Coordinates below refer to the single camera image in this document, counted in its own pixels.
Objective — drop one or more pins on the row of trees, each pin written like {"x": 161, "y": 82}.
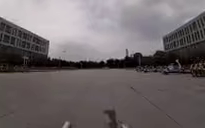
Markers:
{"x": 90, "y": 63}

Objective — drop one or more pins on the distant tower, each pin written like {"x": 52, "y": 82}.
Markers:
{"x": 126, "y": 52}

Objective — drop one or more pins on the grey paved plaza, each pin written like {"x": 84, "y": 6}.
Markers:
{"x": 90, "y": 96}

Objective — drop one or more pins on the robot's own part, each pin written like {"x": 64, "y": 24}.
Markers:
{"x": 66, "y": 124}
{"x": 124, "y": 126}

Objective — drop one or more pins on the white scooter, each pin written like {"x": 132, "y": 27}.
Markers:
{"x": 172, "y": 68}

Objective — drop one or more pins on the long pale windowed building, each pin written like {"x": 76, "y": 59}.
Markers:
{"x": 16, "y": 38}

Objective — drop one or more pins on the pale grid-windowed building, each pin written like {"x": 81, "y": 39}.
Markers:
{"x": 193, "y": 31}

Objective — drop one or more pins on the row of parked bicycles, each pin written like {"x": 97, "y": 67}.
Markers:
{"x": 200, "y": 68}
{"x": 5, "y": 68}

